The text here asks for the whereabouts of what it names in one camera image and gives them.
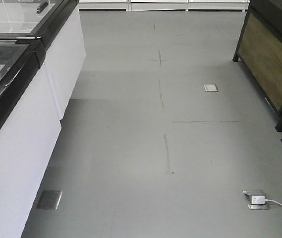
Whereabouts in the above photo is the steel floor socket far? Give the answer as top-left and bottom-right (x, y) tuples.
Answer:
(203, 83), (219, 92)

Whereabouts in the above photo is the near chest freezer white black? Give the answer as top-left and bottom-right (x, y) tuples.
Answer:
(0, 41), (61, 238)

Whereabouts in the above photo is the chest freezer white black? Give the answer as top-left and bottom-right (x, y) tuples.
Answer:
(0, 41), (61, 238)
(0, 0), (86, 119)

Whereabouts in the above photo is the steel floor plate left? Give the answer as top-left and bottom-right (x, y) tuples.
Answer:
(36, 190), (62, 210)

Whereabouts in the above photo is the far chest freezer white black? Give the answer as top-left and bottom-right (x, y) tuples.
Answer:
(0, 0), (86, 119)

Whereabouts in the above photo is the open floor socket box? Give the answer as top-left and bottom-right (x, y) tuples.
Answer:
(242, 190), (270, 210)

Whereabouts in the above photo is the white power adapter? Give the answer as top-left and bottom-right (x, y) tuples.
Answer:
(249, 195), (266, 205)

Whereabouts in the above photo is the white store shelving unit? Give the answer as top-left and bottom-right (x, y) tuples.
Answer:
(78, 0), (250, 11)

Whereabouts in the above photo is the wooden black-framed display stand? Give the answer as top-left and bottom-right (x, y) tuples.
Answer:
(232, 0), (282, 132)

